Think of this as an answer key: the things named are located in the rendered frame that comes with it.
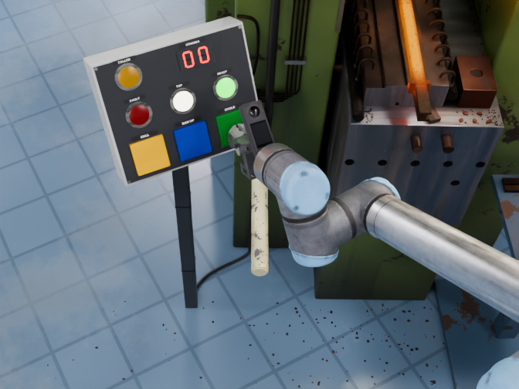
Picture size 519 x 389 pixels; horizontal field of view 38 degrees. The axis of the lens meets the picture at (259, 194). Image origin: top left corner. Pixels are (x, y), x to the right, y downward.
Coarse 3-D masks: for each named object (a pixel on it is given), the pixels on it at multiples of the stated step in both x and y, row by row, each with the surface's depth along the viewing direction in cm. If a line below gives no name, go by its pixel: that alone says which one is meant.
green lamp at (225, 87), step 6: (228, 78) 164; (222, 84) 164; (228, 84) 165; (234, 84) 165; (216, 90) 164; (222, 90) 165; (228, 90) 165; (234, 90) 166; (222, 96) 165; (228, 96) 166
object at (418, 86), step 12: (408, 0) 196; (408, 12) 194; (408, 24) 191; (408, 36) 188; (408, 48) 186; (420, 60) 184; (420, 72) 181; (420, 84) 178; (420, 96) 176; (420, 108) 174; (420, 120) 175
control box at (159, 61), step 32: (192, 32) 160; (224, 32) 160; (96, 64) 152; (128, 64) 155; (160, 64) 157; (192, 64) 160; (224, 64) 163; (96, 96) 159; (128, 96) 157; (160, 96) 160; (192, 96) 163; (256, 96) 169; (128, 128) 160; (160, 128) 163; (128, 160) 162; (192, 160) 168
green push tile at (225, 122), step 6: (222, 114) 167; (228, 114) 167; (234, 114) 168; (216, 120) 167; (222, 120) 167; (228, 120) 168; (234, 120) 168; (240, 120) 169; (222, 126) 168; (228, 126) 168; (222, 132) 168; (228, 132) 169; (222, 138) 169; (222, 144) 169; (228, 144) 170
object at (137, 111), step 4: (132, 108) 158; (136, 108) 158; (140, 108) 159; (144, 108) 159; (132, 112) 158; (136, 112) 159; (140, 112) 159; (144, 112) 160; (148, 112) 160; (132, 116) 159; (136, 116) 159; (140, 116) 159; (144, 116) 160; (148, 116) 160; (132, 120) 159; (136, 120) 159; (140, 120) 160; (144, 120) 160; (136, 124) 160; (140, 124) 160
